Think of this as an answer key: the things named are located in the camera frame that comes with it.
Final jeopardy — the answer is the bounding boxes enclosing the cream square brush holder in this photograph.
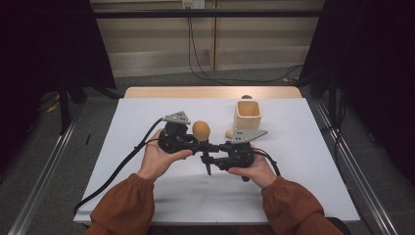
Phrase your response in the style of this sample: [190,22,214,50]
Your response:
[233,99,263,131]

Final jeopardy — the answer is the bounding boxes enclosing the black horizontal frame bar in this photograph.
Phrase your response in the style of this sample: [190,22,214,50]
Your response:
[92,9,324,19]

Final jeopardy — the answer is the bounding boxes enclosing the black curtain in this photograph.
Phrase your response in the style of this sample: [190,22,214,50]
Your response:
[298,0,415,187]
[0,0,116,174]

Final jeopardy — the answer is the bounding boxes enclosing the yellow floor tape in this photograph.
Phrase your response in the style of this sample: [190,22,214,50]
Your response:
[46,94,62,114]

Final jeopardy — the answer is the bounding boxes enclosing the white wall socket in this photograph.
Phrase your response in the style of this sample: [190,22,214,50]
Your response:
[181,0,206,10]

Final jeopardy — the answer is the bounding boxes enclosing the metal floor rail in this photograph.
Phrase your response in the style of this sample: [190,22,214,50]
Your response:
[312,99,399,235]
[7,107,82,235]

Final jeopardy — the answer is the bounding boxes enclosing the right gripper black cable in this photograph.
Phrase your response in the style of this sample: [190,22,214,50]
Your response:
[253,147,282,177]

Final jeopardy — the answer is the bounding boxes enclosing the black floor cables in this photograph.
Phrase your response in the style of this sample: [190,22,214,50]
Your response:
[321,92,346,158]

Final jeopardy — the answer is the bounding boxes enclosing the large round makeup brush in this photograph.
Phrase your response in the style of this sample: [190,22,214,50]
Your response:
[192,119,213,176]

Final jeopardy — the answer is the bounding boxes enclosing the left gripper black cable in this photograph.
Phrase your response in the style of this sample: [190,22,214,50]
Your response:
[72,117,164,216]

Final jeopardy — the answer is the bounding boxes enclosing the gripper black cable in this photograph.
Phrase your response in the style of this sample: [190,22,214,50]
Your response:
[72,117,164,216]
[253,147,282,177]

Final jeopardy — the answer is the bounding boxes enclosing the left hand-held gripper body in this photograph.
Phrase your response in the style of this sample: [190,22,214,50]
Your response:
[158,111,201,155]

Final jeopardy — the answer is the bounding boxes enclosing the person's right hand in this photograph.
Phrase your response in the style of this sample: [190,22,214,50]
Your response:
[227,153,278,190]

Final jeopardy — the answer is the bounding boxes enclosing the black cable on wall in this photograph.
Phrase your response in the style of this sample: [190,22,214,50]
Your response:
[187,8,304,86]

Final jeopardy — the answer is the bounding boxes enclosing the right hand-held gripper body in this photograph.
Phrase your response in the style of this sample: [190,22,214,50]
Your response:
[216,128,268,182]

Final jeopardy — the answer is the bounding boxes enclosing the person's left hand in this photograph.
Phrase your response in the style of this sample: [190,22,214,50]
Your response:
[136,128,194,182]

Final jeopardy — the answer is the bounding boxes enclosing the black metal stand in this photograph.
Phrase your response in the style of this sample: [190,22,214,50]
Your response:
[327,71,339,128]
[57,76,71,135]

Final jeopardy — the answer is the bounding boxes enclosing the white table mat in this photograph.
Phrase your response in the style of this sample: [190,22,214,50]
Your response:
[72,97,361,225]

